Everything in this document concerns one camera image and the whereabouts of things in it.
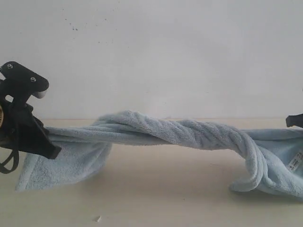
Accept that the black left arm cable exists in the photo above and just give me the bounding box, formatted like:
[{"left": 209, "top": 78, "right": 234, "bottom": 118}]
[{"left": 0, "top": 141, "right": 21, "bottom": 175}]

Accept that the light blue terry towel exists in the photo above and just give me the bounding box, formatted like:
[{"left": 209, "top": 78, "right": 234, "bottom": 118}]
[{"left": 16, "top": 111, "right": 303, "bottom": 200}]

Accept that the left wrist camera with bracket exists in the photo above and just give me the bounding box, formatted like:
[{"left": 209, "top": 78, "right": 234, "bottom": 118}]
[{"left": 0, "top": 61, "right": 49, "bottom": 99}]

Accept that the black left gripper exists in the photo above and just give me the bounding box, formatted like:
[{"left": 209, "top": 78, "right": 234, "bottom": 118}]
[{"left": 0, "top": 95, "right": 61, "bottom": 159}]

